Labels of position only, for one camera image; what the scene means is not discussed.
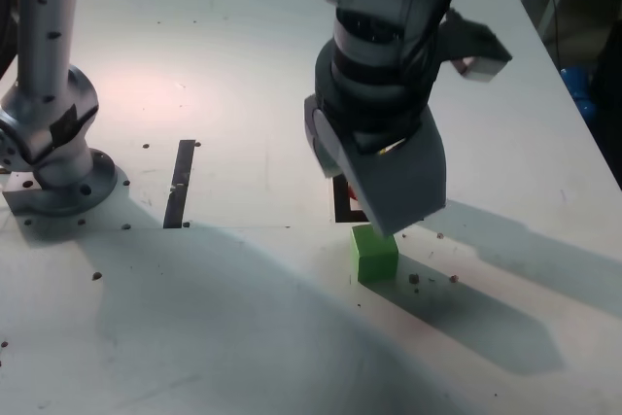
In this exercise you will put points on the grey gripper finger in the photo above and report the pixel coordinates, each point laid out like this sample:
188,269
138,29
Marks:
403,186
323,157

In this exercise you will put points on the green cube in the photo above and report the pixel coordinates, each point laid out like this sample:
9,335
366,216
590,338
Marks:
376,264

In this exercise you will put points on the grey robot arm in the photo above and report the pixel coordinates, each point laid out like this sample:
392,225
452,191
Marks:
44,21

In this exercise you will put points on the black tape square outline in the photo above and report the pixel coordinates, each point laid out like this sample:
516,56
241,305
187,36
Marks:
338,206

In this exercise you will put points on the black tape strip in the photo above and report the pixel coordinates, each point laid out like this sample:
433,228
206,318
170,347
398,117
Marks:
179,182

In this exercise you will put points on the blue object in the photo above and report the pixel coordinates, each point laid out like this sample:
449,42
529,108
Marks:
576,84

